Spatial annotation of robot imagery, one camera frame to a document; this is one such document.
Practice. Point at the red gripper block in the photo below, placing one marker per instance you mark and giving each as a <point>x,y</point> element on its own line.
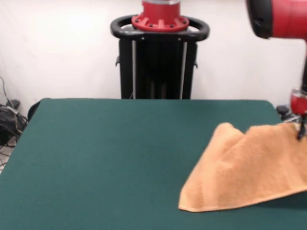
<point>299,104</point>

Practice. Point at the orange terry towel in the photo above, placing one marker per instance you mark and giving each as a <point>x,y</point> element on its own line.
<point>239,167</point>

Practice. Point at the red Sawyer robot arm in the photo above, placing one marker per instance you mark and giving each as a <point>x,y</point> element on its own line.
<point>283,19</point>

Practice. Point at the dark green table cloth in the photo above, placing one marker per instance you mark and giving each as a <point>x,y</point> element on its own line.
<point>96,155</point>

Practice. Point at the black power adapter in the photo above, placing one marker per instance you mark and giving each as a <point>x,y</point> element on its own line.
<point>13,103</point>

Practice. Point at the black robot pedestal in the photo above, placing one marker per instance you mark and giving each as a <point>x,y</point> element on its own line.
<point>156,72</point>

